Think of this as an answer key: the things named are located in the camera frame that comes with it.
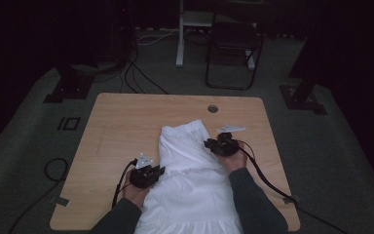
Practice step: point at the black stand base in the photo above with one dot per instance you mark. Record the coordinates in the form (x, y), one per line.
(302, 100)
(71, 89)

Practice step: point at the grey table grommet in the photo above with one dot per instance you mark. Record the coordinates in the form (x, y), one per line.
(212, 109)

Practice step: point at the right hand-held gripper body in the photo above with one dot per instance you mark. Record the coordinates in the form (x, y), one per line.
(227, 146)

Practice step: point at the person's right hand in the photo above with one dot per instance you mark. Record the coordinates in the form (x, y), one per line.
(237, 161)

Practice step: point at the grey tape piece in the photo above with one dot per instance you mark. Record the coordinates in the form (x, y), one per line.
(60, 201)
(290, 199)

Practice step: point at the person's left hand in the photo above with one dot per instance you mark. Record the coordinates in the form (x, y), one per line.
(133, 195)

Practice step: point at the black folding chair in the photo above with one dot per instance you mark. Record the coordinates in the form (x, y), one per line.
(233, 42)

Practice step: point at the white desk frame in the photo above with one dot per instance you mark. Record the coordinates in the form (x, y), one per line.
(180, 39)

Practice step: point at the white dress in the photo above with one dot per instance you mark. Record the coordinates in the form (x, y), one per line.
(191, 182)

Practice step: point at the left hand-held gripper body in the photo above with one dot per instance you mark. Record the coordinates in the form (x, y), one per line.
(142, 177)

